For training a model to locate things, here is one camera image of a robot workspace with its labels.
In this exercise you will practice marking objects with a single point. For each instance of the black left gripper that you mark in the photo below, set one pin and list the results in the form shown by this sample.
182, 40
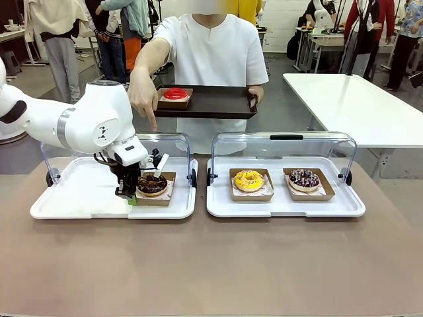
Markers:
127, 173

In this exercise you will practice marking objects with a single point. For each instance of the chocolate glazed donut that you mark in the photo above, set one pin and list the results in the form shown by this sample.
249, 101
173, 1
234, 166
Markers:
152, 188

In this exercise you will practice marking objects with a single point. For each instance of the white printed paper liner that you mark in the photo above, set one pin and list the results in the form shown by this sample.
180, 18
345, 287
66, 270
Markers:
322, 191
169, 191
189, 95
268, 190

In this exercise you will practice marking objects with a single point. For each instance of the red glazed donut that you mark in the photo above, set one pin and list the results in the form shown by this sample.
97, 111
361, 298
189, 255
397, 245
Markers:
173, 105
170, 95

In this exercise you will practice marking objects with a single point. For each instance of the dark brown serving tray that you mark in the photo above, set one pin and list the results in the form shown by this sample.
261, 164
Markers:
218, 102

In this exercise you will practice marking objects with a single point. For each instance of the person's right forearm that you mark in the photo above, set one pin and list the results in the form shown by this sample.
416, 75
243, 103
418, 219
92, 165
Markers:
152, 54

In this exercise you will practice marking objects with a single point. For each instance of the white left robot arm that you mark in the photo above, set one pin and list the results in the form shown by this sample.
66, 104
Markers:
86, 115

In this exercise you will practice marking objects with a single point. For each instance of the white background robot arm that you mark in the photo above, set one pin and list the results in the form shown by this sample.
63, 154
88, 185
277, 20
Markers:
319, 20

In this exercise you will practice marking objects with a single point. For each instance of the yellow sprinkled donut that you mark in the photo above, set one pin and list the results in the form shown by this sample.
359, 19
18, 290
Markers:
241, 183

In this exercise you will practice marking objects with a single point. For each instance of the yellow glazed donut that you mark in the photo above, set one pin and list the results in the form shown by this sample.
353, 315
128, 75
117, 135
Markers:
252, 197

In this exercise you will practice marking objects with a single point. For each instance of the person in white shirt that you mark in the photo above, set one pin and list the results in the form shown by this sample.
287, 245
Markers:
215, 49

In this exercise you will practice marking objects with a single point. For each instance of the dark purple drizzled donut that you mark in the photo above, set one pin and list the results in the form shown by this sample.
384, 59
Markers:
297, 180

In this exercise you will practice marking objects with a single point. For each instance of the chocolate sprinkled donut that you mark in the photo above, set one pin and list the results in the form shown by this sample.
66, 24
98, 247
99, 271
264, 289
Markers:
312, 197

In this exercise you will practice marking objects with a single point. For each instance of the person's right hand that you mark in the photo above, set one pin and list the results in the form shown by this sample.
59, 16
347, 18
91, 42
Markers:
143, 95

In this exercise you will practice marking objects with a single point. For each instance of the person's left hand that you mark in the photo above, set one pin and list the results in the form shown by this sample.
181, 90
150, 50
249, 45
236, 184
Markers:
258, 95

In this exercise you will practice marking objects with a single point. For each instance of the white display tray base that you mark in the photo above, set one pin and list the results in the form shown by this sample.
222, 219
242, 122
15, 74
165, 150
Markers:
82, 198
284, 208

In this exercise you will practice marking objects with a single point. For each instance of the bystander dark jacket jeans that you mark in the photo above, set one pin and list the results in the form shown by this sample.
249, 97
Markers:
110, 39

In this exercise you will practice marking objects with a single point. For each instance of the grey stool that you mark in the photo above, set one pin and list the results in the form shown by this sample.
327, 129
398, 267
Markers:
12, 62

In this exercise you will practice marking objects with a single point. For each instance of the bystander teal cardigan orange trousers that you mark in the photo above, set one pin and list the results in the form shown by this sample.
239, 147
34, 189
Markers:
137, 16

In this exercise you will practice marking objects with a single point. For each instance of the bystander beige hoodie grey trousers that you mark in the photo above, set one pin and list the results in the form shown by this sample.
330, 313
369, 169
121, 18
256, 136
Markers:
59, 26

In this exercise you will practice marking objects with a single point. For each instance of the bystander yellow shirt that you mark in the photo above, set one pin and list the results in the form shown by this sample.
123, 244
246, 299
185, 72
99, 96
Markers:
248, 10

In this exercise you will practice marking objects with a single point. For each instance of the black backpack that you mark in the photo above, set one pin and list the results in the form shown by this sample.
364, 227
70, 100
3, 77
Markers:
292, 48

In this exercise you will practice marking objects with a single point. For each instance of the large white table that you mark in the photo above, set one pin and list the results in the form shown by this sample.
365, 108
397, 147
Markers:
357, 105

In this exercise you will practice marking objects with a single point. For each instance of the grey background workbench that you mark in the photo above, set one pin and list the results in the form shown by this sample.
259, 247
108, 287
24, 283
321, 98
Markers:
327, 41

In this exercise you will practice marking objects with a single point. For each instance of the black stand pole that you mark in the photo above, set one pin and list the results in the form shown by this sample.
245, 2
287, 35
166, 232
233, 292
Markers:
358, 39

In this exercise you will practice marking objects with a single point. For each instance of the bystander black top grey trousers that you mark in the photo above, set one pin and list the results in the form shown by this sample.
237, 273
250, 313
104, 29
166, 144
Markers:
368, 36

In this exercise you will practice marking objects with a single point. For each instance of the bystander red jacket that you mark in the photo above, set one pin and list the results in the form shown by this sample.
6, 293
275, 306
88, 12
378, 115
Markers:
385, 16

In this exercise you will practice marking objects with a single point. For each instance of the bystander blue floral shirt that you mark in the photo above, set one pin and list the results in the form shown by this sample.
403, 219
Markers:
409, 39

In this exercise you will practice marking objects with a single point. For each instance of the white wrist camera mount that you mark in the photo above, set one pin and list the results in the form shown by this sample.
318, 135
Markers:
162, 165

